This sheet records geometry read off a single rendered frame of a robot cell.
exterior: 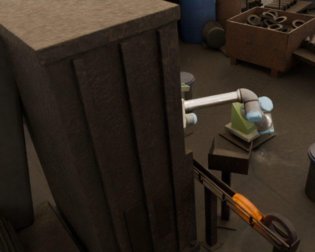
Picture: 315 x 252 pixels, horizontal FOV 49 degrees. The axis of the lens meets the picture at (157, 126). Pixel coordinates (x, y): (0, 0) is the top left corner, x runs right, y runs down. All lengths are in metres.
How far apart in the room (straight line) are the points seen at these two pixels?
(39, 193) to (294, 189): 2.24
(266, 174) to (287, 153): 0.37
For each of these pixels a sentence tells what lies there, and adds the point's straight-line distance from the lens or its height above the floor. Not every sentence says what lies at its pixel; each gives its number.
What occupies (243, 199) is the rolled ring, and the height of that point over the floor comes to 0.78.
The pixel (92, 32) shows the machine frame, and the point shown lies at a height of 1.75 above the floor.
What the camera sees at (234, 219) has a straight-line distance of 2.88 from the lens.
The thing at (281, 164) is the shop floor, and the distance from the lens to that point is 3.40.
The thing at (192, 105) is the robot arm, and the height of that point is 0.75.
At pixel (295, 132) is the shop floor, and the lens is 3.83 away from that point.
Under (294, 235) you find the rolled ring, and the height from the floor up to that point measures 0.71.
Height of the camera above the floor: 2.20
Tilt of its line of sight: 34 degrees down
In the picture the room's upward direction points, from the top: 7 degrees counter-clockwise
